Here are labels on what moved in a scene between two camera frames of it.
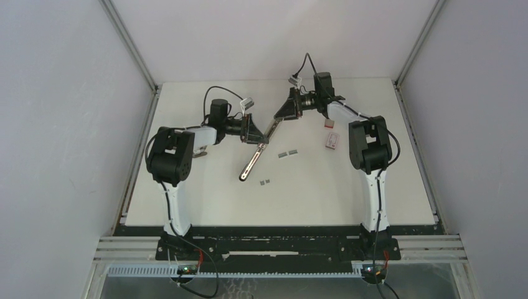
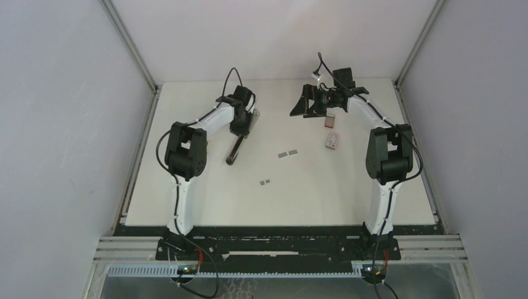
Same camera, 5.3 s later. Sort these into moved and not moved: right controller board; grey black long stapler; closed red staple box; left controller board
Moved: grey black long stapler
Not moved: right controller board; closed red staple box; left controller board
